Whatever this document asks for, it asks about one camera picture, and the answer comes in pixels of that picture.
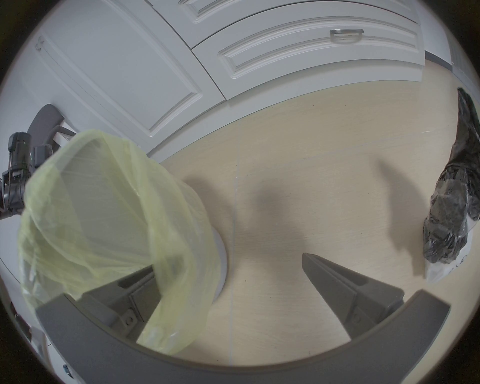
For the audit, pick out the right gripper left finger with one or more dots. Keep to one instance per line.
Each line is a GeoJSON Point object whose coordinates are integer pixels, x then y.
{"type": "Point", "coordinates": [120, 300]}

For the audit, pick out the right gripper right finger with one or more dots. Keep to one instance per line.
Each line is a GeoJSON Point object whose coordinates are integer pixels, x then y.
{"type": "Point", "coordinates": [348, 300]}

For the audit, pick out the yellow plastic bag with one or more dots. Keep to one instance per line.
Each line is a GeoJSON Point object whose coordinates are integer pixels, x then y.
{"type": "Point", "coordinates": [56, 225]}

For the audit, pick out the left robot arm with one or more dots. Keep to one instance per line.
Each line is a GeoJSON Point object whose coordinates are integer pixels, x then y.
{"type": "Point", "coordinates": [18, 153]}

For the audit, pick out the white trash bin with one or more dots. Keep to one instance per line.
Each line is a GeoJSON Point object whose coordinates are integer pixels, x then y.
{"type": "Point", "coordinates": [222, 262]}

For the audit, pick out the clear printed wrapper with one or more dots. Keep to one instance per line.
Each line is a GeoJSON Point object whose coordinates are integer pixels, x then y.
{"type": "Point", "coordinates": [450, 210]}

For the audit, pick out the white chair with grey seat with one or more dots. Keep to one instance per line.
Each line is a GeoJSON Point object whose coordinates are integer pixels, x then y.
{"type": "Point", "coordinates": [43, 120]}

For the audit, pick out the white wardrobe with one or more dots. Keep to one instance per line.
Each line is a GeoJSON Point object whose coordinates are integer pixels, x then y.
{"type": "Point", "coordinates": [131, 56]}

